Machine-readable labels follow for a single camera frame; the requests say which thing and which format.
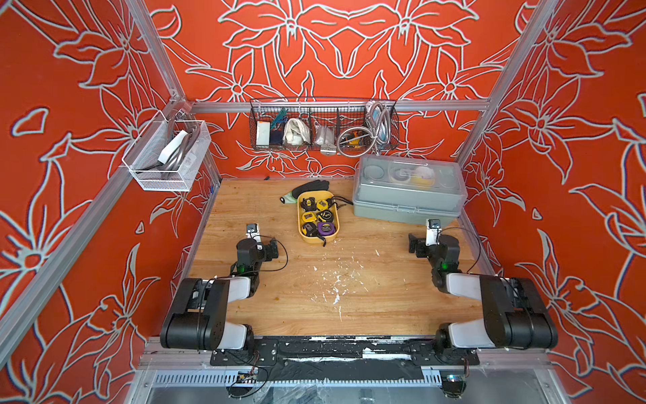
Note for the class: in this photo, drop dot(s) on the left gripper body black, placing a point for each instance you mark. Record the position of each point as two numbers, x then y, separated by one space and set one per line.
266 256

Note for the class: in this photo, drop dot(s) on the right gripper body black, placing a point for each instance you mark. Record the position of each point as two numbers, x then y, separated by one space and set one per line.
422 249

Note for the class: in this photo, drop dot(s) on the yellow oval storage tray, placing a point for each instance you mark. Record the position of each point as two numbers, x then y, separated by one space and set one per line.
308 231

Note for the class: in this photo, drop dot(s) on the purple tape measure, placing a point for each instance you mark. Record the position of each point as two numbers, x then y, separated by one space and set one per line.
326 229

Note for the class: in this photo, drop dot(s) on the black round tape measure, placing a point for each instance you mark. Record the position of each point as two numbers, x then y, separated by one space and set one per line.
326 216

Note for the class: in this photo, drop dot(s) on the black yellow tape measure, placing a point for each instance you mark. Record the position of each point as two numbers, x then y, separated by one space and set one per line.
309 204

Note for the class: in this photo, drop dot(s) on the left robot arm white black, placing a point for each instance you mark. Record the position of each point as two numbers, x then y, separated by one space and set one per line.
197 316

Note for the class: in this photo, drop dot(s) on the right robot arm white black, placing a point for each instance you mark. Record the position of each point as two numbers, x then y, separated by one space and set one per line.
513 312

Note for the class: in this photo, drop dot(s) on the white box in basket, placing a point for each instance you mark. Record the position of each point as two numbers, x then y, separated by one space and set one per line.
263 133

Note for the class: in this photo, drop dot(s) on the grey plastic toolbox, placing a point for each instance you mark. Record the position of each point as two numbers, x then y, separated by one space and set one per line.
408 190

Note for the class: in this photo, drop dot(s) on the green black brush tool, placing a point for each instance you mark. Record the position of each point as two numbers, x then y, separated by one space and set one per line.
291 198

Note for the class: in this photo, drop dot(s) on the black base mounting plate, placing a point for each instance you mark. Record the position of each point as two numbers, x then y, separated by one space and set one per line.
421 351

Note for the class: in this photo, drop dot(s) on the white cloth in basket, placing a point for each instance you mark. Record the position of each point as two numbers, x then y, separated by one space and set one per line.
296 133

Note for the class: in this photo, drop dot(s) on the white adapter in side basket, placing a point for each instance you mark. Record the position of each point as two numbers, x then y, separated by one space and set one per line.
172 147

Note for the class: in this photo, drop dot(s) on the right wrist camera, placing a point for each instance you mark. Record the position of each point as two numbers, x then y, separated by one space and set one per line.
434 229

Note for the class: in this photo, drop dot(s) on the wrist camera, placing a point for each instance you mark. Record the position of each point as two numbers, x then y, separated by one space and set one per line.
253 232
434 229

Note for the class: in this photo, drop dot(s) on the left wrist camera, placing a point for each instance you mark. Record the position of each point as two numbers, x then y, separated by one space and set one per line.
253 232

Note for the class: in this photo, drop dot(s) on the black wire wall basket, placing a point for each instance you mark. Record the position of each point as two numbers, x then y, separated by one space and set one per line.
346 127

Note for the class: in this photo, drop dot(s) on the white wire side basket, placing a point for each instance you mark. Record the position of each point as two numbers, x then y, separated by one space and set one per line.
179 173

